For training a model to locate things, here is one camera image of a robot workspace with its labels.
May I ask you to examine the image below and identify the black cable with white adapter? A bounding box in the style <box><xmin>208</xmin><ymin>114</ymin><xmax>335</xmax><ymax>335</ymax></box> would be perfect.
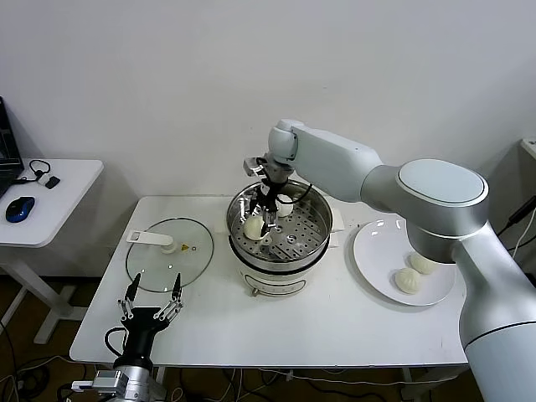
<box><xmin>15</xmin><ymin>161</ymin><xmax>52</xmax><ymax>186</ymax></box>

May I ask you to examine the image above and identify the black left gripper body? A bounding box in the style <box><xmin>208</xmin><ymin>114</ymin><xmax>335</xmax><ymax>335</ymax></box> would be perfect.
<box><xmin>115</xmin><ymin>307</ymin><xmax>162</xmax><ymax>364</ymax></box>

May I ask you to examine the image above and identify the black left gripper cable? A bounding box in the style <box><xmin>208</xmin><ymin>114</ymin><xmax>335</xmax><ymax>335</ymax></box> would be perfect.
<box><xmin>104</xmin><ymin>325</ymin><xmax>129</xmax><ymax>357</ymax></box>

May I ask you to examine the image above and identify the white floor cable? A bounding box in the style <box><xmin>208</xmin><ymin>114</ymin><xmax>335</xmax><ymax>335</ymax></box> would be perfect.
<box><xmin>234</xmin><ymin>368</ymin><xmax>457</xmax><ymax>385</ymax></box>

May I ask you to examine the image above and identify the glass lid with white handle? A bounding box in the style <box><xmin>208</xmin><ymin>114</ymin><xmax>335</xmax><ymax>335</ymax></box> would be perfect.
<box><xmin>126</xmin><ymin>217</ymin><xmax>214</xmax><ymax>294</ymax></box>

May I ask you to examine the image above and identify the white round plate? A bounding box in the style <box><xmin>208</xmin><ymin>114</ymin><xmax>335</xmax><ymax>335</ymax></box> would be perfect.
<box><xmin>352</xmin><ymin>218</ymin><xmax>457</xmax><ymax>307</ymax></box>

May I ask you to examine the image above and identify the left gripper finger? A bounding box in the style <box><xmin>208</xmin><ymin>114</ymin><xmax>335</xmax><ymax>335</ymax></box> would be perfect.
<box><xmin>116</xmin><ymin>272</ymin><xmax>142</xmax><ymax>322</ymax></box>
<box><xmin>153</xmin><ymin>272</ymin><xmax>184</xmax><ymax>322</ymax></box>

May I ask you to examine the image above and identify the white electric cooking pot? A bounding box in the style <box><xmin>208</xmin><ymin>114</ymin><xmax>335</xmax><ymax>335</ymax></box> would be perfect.
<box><xmin>214</xmin><ymin>209</ymin><xmax>347</xmax><ymax>299</ymax></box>

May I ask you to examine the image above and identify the white hanging cable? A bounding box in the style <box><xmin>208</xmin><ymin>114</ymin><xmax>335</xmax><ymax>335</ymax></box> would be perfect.
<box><xmin>511</xmin><ymin>225</ymin><xmax>529</xmax><ymax>259</ymax></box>

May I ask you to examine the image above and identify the black laptop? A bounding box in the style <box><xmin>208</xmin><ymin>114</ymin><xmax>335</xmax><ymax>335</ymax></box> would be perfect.
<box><xmin>0</xmin><ymin>98</ymin><xmax>24</xmax><ymax>200</ymax></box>

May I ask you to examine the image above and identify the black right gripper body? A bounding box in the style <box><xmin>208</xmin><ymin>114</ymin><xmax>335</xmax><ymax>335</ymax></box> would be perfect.
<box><xmin>261</xmin><ymin>180</ymin><xmax>286</xmax><ymax>213</ymax></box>

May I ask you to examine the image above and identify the black floor cable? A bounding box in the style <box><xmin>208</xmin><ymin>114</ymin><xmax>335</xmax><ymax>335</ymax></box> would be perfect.
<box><xmin>0</xmin><ymin>322</ymin><xmax>20</xmax><ymax>402</ymax></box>

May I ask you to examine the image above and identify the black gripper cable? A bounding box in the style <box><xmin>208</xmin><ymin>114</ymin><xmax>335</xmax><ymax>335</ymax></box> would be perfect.
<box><xmin>104</xmin><ymin>325</ymin><xmax>129</xmax><ymax>357</ymax></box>
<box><xmin>291</xmin><ymin>183</ymin><xmax>314</xmax><ymax>207</ymax></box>

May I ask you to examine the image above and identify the white steamed baozi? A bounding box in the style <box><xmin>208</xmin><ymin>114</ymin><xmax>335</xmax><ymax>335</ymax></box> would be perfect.
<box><xmin>243</xmin><ymin>215</ymin><xmax>265</xmax><ymax>242</ymax></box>
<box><xmin>390</xmin><ymin>267</ymin><xmax>423</xmax><ymax>294</ymax></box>
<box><xmin>409</xmin><ymin>252</ymin><xmax>436</xmax><ymax>276</ymax></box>
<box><xmin>276</xmin><ymin>194</ymin><xmax>294</xmax><ymax>218</ymax></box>

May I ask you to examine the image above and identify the white table leg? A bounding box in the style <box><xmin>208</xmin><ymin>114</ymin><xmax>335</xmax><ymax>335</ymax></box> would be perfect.
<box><xmin>399</xmin><ymin>367</ymin><xmax>466</xmax><ymax>402</ymax></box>

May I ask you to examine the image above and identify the blue and black mouse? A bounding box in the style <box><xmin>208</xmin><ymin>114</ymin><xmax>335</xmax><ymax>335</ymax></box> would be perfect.
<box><xmin>5</xmin><ymin>196</ymin><xmax>37</xmax><ymax>224</ymax></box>

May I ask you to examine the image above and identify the black power cable with plug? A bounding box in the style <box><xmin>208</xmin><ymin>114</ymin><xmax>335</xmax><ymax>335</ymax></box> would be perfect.
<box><xmin>506</xmin><ymin>196</ymin><xmax>536</xmax><ymax>231</ymax></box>

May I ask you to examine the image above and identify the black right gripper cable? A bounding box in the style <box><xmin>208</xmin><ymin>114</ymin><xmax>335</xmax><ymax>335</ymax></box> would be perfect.
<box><xmin>291</xmin><ymin>183</ymin><xmax>314</xmax><ymax>207</ymax></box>

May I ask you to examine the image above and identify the stainless steel steamer basket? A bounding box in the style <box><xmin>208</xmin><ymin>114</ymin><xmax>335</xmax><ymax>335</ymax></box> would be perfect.
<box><xmin>226</xmin><ymin>178</ymin><xmax>335</xmax><ymax>272</ymax></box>

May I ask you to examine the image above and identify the white side table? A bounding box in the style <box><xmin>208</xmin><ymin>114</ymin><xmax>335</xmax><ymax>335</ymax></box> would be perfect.
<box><xmin>0</xmin><ymin>159</ymin><xmax>105</xmax><ymax>347</ymax></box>

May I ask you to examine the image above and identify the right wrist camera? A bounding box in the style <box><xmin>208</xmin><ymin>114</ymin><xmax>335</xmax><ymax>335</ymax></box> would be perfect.
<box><xmin>242</xmin><ymin>157</ymin><xmax>267</xmax><ymax>177</ymax></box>

